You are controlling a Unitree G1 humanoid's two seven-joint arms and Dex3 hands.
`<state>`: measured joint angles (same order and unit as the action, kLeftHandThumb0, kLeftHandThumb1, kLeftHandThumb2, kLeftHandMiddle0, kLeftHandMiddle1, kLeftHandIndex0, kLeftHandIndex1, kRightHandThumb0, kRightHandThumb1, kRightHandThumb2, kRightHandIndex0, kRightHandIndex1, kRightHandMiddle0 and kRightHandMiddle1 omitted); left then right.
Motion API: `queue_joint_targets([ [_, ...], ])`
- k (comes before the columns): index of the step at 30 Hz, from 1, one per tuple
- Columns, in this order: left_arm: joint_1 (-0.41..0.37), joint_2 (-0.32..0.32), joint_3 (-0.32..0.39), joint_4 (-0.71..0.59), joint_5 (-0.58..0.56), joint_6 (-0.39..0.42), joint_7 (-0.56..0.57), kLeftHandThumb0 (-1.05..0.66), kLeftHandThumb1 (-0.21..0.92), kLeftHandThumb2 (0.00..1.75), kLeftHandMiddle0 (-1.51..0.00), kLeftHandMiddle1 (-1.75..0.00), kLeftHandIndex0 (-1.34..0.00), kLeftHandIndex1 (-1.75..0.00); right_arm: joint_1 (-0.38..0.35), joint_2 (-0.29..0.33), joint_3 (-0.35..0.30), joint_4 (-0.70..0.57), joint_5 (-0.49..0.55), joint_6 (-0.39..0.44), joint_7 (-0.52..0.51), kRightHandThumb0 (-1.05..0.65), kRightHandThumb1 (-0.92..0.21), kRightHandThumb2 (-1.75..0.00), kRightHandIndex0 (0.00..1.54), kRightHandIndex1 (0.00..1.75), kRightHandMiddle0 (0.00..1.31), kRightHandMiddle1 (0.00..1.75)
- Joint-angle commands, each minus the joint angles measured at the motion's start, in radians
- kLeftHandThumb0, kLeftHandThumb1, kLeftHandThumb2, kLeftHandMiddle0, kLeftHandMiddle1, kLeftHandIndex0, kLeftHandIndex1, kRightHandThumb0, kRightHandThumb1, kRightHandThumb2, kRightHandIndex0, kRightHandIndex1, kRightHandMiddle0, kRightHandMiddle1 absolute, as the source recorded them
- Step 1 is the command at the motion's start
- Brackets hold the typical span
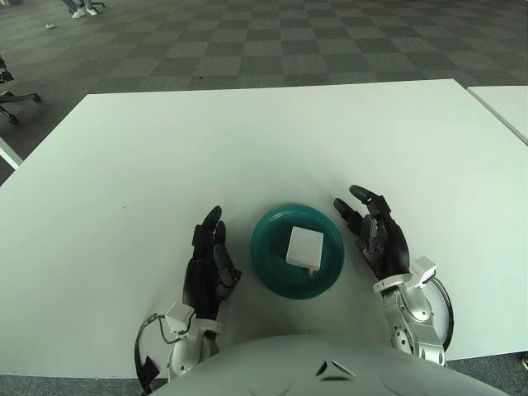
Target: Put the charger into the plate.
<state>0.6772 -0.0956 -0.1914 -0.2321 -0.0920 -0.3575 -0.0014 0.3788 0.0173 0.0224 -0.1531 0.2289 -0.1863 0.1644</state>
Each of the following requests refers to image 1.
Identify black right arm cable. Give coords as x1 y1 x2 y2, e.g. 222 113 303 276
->
431 276 455 351

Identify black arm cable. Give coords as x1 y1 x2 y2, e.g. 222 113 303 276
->
431 276 455 351
134 313 172 393

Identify white table corner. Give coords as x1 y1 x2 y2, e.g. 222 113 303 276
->
0 135 22 170

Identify green round plate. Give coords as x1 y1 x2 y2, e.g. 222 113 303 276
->
249 201 346 300

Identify grey robot torso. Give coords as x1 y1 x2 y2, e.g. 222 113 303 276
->
148 334 512 396

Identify white charger block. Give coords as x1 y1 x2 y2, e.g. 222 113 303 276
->
284 224 325 278

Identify black office chair base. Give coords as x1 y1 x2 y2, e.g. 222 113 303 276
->
0 91 42 125

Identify white neighbouring table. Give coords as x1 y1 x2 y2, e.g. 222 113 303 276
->
467 85 528 145

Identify person legs white sneakers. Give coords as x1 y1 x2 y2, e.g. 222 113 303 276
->
61 0 100 20

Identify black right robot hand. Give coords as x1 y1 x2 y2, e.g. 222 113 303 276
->
332 184 412 284

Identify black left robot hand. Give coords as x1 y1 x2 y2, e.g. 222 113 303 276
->
183 205 243 322

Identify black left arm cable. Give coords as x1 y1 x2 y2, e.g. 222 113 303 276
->
134 313 172 393

